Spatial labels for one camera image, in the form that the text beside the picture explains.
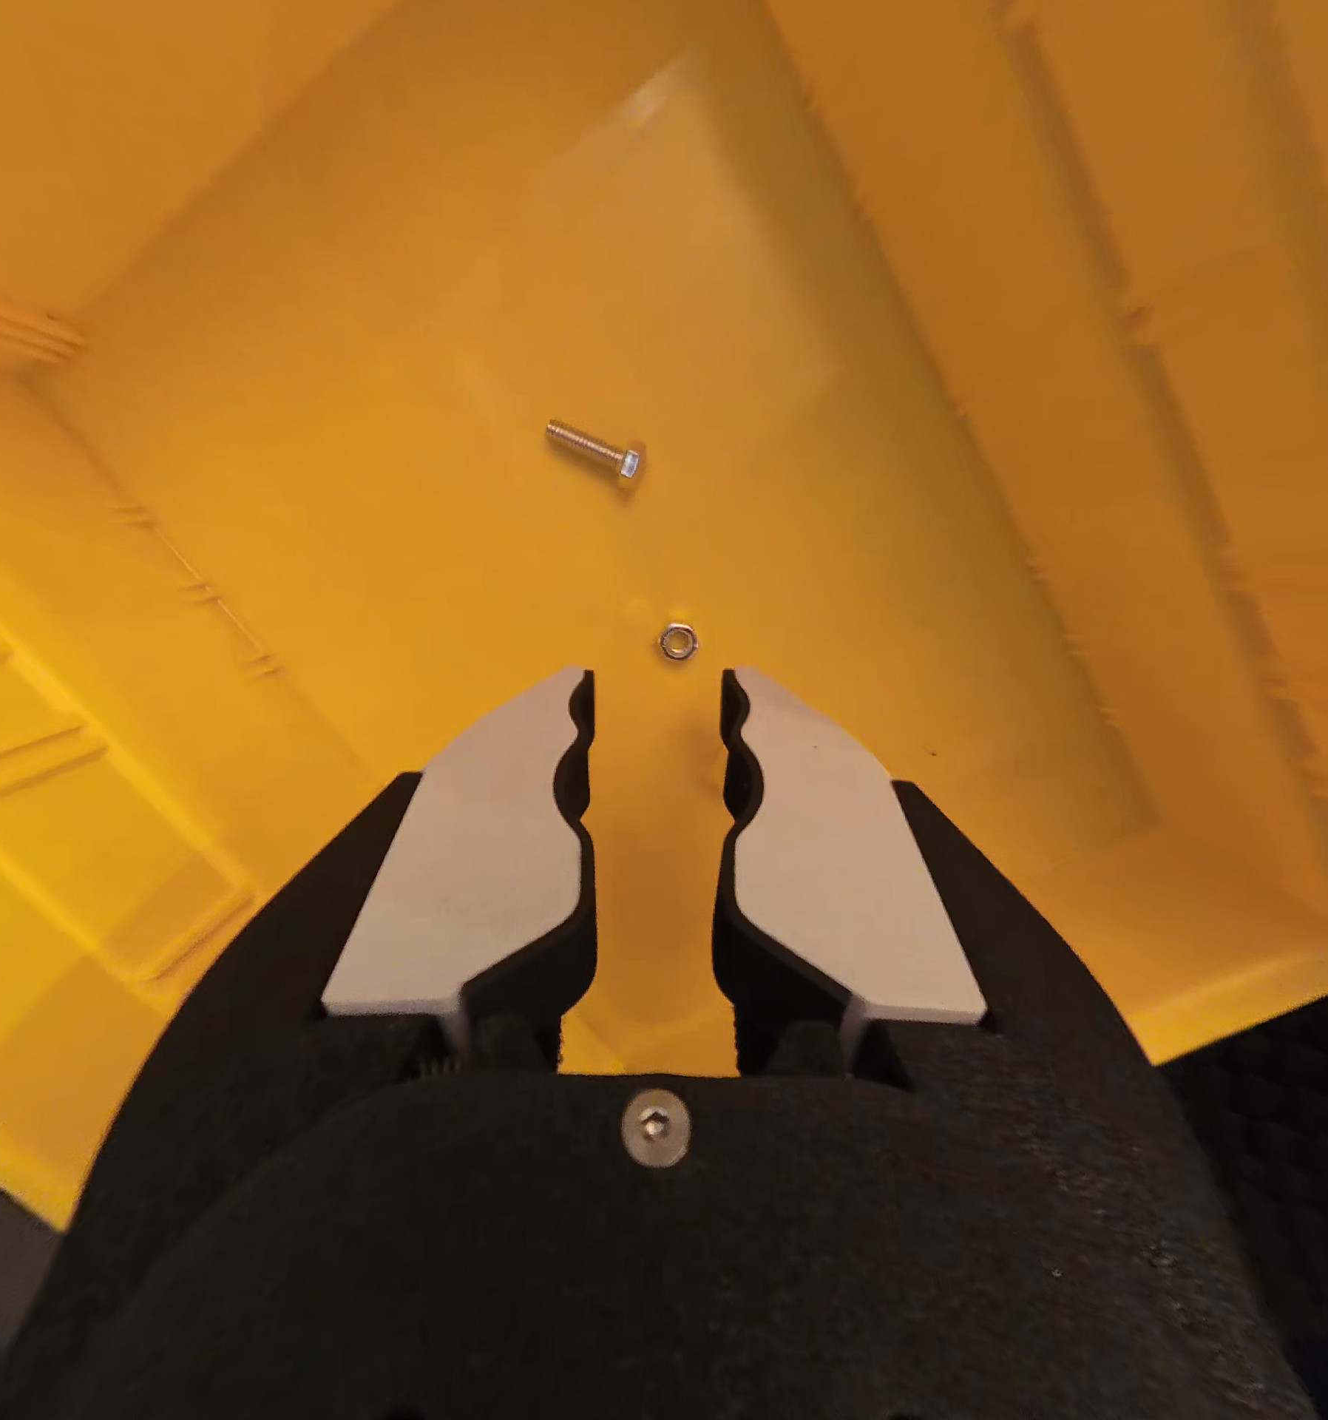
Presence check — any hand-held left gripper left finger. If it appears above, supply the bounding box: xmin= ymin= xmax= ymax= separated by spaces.
xmin=321 ymin=668 xmax=599 ymax=1027

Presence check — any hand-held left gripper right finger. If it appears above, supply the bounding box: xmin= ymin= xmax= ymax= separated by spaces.
xmin=713 ymin=668 xmax=991 ymax=1033

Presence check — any small metal screw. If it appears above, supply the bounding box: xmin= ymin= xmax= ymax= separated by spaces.
xmin=542 ymin=416 xmax=650 ymax=493

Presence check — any yellow plastic bin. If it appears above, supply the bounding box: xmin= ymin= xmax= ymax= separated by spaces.
xmin=0 ymin=0 xmax=1328 ymax=1233

